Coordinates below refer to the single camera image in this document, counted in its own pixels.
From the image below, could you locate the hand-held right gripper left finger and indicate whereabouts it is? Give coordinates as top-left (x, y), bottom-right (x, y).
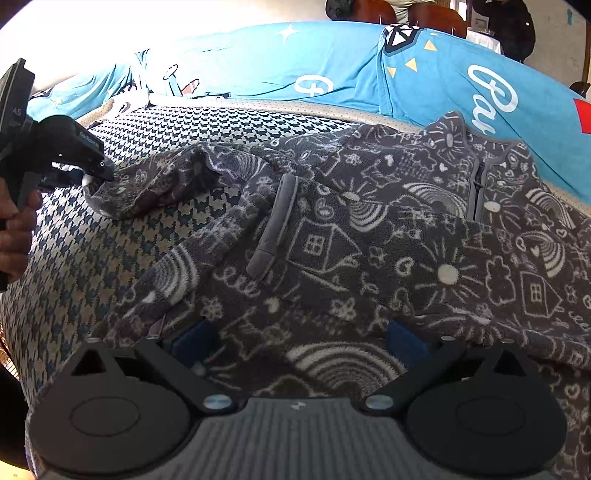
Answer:
top-left (69, 318), bottom-right (239, 415)

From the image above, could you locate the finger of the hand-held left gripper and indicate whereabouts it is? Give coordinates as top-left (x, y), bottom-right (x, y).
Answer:
top-left (55, 154), bottom-right (116, 182)
top-left (39, 167), bottom-right (86, 191)

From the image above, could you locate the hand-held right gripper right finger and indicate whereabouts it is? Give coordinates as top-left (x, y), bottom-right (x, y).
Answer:
top-left (365, 318), bottom-right (537, 412)

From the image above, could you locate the grey patterned fleece jacket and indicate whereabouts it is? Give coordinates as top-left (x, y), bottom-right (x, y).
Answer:
top-left (25, 111), bottom-right (591, 480)

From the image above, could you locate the person's left hand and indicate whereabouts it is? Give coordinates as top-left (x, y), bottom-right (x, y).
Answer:
top-left (0, 185), bottom-right (42, 282)

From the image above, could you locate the houndstooth bed cover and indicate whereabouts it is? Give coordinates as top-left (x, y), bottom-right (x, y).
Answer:
top-left (0, 99), bottom-right (591, 407)

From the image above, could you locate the blue printed quilt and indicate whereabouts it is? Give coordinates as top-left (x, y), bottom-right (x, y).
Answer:
top-left (28, 21), bottom-right (591, 205)

